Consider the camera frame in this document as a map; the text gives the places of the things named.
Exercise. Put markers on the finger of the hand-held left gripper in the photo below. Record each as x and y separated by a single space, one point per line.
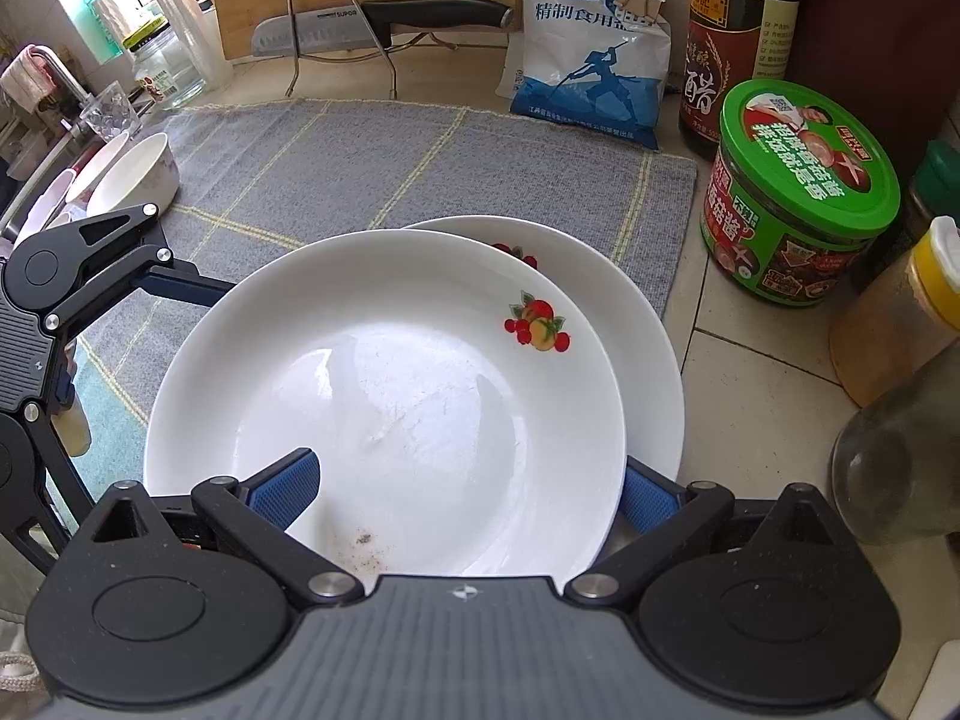
56 454
120 281

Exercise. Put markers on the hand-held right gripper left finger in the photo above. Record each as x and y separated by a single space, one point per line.
289 487

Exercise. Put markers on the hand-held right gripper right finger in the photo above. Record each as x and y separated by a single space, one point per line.
645 499

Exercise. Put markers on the white fruit-print plate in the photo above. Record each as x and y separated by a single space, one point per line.
390 390
637 360

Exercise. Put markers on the clear glass mug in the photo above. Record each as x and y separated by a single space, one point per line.
109 109

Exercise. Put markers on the metal faucet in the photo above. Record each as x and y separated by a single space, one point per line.
64 75

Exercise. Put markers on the glass jar with lid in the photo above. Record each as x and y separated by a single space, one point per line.
161 67

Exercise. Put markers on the pink cloth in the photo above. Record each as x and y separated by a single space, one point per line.
22 79

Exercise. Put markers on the grey and teal towel mat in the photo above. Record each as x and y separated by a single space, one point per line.
337 165

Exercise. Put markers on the red-cap glass bottle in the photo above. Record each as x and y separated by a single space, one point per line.
907 457

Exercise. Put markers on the green dish soap bottle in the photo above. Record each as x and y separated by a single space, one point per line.
101 15

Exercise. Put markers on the yellow-lid spice jar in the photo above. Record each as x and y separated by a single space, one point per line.
892 337

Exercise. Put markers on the green lidded round tin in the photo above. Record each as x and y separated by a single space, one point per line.
795 165

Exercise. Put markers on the white and blue salt bag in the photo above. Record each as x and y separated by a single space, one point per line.
585 75

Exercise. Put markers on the dark green cap jar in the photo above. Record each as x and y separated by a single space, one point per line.
937 172

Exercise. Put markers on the dark vinegar bottle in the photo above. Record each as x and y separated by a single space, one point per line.
720 52

